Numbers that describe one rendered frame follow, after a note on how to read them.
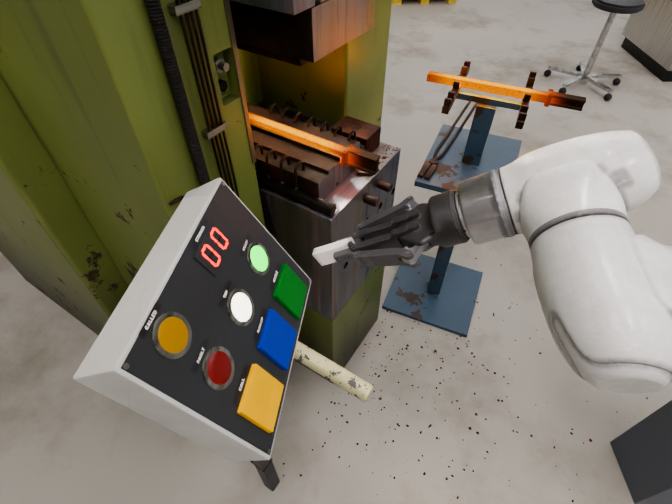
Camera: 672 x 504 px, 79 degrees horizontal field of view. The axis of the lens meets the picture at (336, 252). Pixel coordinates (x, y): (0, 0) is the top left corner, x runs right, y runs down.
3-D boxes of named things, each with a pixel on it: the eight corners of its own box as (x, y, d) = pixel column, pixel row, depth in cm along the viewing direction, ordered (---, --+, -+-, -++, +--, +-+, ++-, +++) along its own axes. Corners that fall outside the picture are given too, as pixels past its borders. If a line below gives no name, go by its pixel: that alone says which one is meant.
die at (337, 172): (359, 165, 116) (360, 139, 110) (319, 204, 105) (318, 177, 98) (247, 124, 131) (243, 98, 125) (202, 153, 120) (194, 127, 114)
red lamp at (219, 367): (242, 367, 57) (236, 352, 54) (218, 394, 55) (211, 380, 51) (225, 356, 58) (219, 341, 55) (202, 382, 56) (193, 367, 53)
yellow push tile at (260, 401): (284, 384, 65) (256, 362, 61) (273, 433, 60) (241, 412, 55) (275, 386, 66) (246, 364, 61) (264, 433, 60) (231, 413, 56)
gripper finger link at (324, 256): (359, 252, 64) (359, 256, 63) (322, 263, 67) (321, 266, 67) (350, 239, 62) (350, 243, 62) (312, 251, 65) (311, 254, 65)
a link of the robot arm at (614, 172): (491, 145, 52) (512, 231, 45) (637, 93, 45) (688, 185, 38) (508, 193, 59) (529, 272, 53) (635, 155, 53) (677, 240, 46)
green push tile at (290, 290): (308, 286, 79) (286, 262, 74) (300, 319, 74) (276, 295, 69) (300, 288, 79) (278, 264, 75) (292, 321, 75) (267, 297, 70)
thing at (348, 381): (374, 390, 104) (375, 381, 100) (363, 407, 101) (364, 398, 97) (244, 312, 120) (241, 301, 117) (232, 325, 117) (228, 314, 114)
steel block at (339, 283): (387, 249, 155) (401, 148, 122) (332, 321, 133) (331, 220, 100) (272, 198, 175) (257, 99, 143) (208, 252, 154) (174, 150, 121)
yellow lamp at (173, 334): (200, 336, 52) (191, 317, 49) (172, 364, 50) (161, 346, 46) (183, 325, 53) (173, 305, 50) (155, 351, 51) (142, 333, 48)
